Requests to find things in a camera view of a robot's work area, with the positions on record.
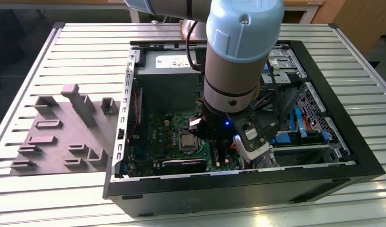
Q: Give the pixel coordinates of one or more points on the wooden cabinet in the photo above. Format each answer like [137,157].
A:
[354,21]

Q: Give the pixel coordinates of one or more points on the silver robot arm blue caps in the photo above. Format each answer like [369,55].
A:
[236,59]

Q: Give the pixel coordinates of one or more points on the installed dark RAM stick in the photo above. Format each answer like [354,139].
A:
[224,153]

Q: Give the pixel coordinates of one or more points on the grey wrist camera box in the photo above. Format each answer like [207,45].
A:
[252,151]

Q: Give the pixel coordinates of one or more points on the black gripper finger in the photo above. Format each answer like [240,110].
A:
[193,125]

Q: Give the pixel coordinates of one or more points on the grey power supply unit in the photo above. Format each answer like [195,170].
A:
[164,89]

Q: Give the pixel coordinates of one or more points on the silver CPU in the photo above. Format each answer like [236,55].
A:
[187,142]

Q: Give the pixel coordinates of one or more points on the black open PC case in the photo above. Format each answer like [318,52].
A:
[211,194]

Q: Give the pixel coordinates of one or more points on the metal drive cage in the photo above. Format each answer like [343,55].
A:
[286,71]

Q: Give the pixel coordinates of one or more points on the black graphics card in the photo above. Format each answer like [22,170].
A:
[180,165]

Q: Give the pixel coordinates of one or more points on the grey plastic parts rack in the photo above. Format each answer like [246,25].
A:
[72,132]

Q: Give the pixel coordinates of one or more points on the green motherboard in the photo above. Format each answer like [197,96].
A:
[161,123]

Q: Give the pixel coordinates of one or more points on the metal disk bay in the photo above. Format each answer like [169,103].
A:
[299,147]

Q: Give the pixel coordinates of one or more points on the CPU socket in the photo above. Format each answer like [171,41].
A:
[181,151]

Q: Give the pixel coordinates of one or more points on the hard disk in blue carrier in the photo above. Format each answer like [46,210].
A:
[306,139]

